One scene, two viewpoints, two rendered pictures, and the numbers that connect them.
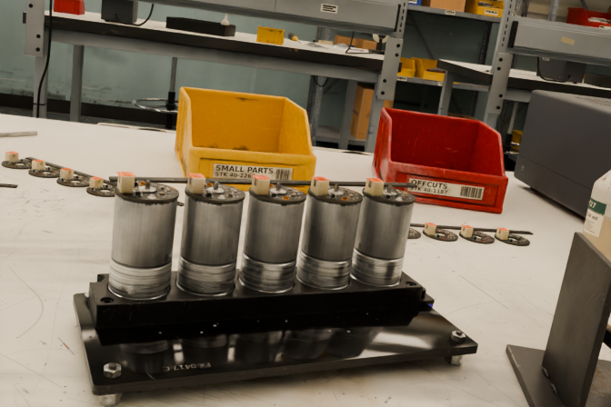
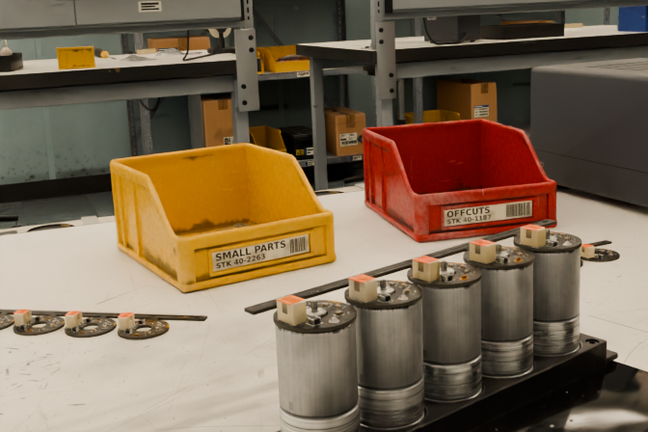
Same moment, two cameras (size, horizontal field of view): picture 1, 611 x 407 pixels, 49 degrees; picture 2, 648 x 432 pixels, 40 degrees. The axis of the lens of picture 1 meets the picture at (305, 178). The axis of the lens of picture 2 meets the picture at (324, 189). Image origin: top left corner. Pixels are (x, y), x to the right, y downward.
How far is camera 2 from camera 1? 11 cm
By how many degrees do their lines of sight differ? 13
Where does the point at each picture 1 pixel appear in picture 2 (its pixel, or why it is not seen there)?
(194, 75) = not seen: outside the picture
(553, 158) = (583, 145)
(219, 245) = (412, 359)
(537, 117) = (548, 99)
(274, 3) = (73, 13)
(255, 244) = (438, 345)
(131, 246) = (321, 391)
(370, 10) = not seen: outside the picture
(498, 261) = (608, 285)
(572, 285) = not seen: outside the picture
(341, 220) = (522, 286)
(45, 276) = not seen: outside the picture
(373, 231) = (547, 289)
